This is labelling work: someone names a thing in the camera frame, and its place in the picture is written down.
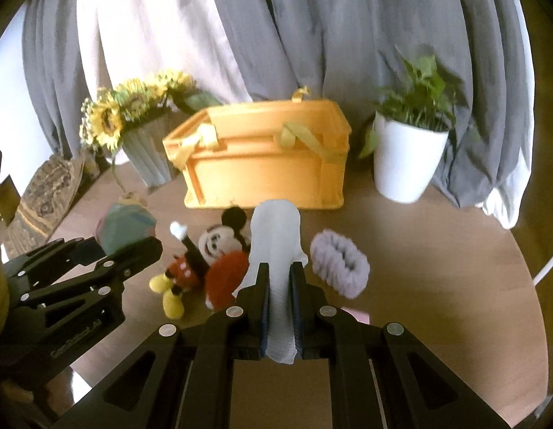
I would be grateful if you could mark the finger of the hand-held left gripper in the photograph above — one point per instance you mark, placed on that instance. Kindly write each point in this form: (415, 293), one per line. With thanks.
(57, 254)
(138, 257)

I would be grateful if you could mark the purple fluffy scrunchie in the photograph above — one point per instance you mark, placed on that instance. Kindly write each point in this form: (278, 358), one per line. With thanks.
(323, 254)

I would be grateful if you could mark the sunflower bouquet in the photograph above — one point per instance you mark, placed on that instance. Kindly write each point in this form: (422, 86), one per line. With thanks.
(106, 118)

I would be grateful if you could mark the grey curtain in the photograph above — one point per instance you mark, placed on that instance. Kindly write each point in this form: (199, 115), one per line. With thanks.
(348, 31)
(53, 76)

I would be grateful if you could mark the yellow plastic storage box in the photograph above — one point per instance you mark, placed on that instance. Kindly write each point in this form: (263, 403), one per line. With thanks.
(258, 174)

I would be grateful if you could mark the white sheer curtain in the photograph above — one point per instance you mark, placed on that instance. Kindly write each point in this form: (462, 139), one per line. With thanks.
(146, 22)
(504, 210)

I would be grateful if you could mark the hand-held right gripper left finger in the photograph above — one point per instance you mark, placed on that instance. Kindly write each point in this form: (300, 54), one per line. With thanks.
(264, 308)

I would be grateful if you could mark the green plant in white pot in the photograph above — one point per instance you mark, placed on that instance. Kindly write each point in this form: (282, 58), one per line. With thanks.
(401, 165)

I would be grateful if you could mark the white cloth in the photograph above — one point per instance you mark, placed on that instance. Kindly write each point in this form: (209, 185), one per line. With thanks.
(276, 241)

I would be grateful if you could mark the grey ribbed vase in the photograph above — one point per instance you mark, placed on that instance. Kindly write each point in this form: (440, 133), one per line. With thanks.
(146, 152)

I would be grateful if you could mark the pastel plush toy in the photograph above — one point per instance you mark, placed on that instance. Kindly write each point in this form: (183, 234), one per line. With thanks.
(124, 228)

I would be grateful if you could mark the pink plush puff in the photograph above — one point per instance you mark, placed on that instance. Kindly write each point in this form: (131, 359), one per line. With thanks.
(354, 316)

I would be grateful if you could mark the red fuzzy plush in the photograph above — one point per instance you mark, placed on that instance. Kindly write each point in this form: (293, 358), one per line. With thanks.
(225, 277)

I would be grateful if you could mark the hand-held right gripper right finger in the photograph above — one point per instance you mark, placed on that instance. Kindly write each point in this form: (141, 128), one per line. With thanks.
(297, 308)

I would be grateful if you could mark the cartoon mouse plush toy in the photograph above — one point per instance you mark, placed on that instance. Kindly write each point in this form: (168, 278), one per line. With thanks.
(213, 243)

